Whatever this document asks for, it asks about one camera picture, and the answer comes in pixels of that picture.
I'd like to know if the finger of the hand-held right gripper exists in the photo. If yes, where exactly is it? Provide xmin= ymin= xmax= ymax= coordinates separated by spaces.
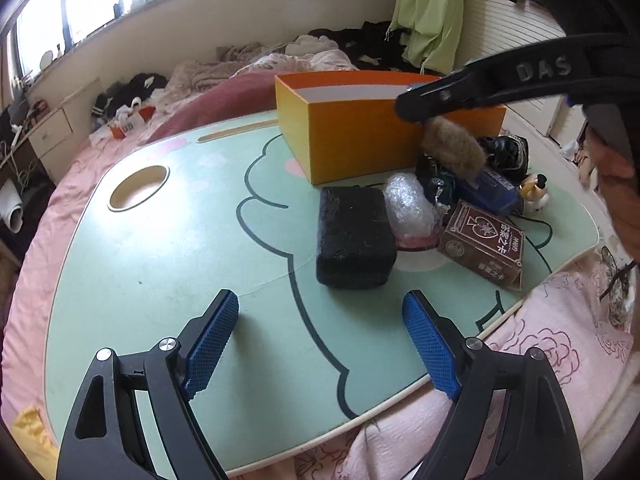
xmin=395 ymin=67 xmax=501 ymax=123

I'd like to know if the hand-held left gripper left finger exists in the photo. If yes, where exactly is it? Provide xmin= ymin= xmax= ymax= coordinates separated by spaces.
xmin=56 ymin=289 xmax=240 ymax=480

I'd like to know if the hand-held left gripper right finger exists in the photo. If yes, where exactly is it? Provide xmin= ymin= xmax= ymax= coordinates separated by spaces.
xmin=402 ymin=290 xmax=583 ymax=480

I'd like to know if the brown fur ball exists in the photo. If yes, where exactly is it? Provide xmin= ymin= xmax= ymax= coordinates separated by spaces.
xmin=422 ymin=115 xmax=487 ymax=180

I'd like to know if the orange cardboard box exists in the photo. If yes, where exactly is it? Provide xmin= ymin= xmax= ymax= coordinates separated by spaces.
xmin=275 ymin=71 xmax=506 ymax=187

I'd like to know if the blue tin box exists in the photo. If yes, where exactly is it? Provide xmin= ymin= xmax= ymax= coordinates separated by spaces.
xmin=457 ymin=167 xmax=521 ymax=216

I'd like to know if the brown card box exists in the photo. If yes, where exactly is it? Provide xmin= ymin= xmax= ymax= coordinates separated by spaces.
xmin=437 ymin=200 xmax=526 ymax=291

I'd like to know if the person's right forearm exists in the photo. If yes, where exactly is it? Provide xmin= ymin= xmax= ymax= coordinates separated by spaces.
xmin=592 ymin=127 xmax=640 ymax=261

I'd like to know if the pile of black clothes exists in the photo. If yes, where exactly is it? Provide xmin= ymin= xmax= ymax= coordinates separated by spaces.
xmin=310 ymin=20 xmax=431 ymax=73

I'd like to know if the green toy car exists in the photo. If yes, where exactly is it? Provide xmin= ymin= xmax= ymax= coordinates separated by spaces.
xmin=415 ymin=152 xmax=458 ymax=211

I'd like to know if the green curtain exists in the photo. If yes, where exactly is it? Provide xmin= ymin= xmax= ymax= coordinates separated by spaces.
xmin=390 ymin=0 xmax=468 ymax=76

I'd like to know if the black glossy pouch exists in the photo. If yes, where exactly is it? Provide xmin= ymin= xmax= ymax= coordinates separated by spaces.
xmin=477 ymin=135 xmax=530 ymax=183

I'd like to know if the green cartoon lap desk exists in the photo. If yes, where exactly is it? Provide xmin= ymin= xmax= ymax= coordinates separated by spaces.
xmin=42 ymin=105 xmax=601 ymax=478

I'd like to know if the bubble wrap bundle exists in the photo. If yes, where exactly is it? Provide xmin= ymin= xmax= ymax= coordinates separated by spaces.
xmin=384 ymin=172 xmax=443 ymax=251

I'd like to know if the small white bottle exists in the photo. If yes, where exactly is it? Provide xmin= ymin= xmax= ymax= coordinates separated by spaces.
xmin=517 ymin=172 xmax=551 ymax=216

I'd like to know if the black sponge block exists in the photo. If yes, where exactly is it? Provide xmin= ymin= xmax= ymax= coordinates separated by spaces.
xmin=316 ymin=186 xmax=397 ymax=290

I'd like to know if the white crumpled cloth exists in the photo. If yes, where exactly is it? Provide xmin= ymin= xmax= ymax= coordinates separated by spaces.
xmin=287 ymin=35 xmax=341 ymax=55

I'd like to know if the pink quilt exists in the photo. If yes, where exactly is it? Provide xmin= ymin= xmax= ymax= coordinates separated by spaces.
xmin=170 ymin=42 xmax=361 ymax=96

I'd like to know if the floral patterned cloth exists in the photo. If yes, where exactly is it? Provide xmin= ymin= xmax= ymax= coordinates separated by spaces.
xmin=570 ymin=245 xmax=637 ymax=331

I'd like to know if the yellow cloth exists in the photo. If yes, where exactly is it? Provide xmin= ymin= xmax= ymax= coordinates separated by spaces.
xmin=12 ymin=407 xmax=58 ymax=480

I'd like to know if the dark red pillow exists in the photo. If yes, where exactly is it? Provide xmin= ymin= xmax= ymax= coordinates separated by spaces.
xmin=142 ymin=72 xmax=281 ymax=146

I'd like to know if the orange white packet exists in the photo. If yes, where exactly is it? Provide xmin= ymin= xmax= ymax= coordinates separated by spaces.
xmin=110 ymin=105 xmax=153 ymax=138

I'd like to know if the white rolled mat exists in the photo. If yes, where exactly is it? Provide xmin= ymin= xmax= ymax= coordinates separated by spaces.
xmin=0 ymin=180 xmax=23 ymax=233

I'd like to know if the white drawer cabinet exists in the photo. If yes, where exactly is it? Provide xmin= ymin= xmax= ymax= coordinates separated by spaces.
xmin=27 ymin=77 xmax=103 ymax=183

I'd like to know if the small black clothes heap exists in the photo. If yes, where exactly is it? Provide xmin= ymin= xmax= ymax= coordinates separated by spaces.
xmin=92 ymin=72 xmax=168 ymax=116

